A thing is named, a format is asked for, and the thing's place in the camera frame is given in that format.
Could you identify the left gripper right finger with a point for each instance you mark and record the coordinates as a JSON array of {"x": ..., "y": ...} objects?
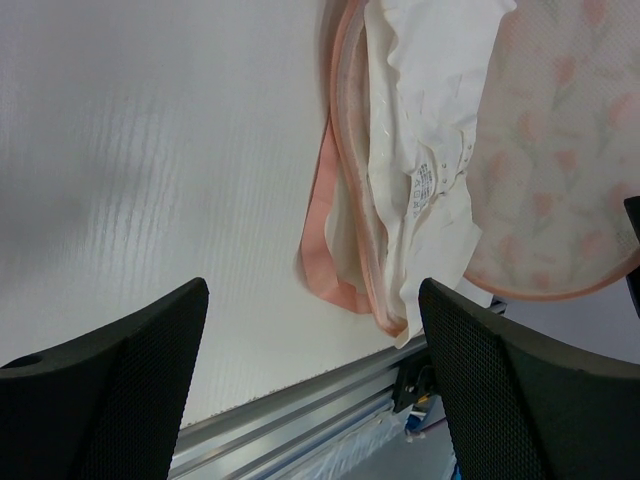
[{"x": 522, "y": 405}]

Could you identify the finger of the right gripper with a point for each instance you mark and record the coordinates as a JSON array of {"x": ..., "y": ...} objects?
[{"x": 632, "y": 207}]

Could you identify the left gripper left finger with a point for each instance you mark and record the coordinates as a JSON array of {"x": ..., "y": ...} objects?
[{"x": 107, "y": 404}]

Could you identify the floral mesh laundry bag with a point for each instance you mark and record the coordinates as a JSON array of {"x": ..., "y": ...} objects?
[{"x": 556, "y": 155}]

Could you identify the white bra from bag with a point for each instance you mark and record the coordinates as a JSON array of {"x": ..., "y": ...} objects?
[{"x": 427, "y": 63}]

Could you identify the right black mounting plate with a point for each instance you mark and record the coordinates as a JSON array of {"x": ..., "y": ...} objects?
[{"x": 416, "y": 379}]

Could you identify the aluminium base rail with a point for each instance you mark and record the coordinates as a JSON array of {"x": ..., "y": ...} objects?
[{"x": 319, "y": 374}]

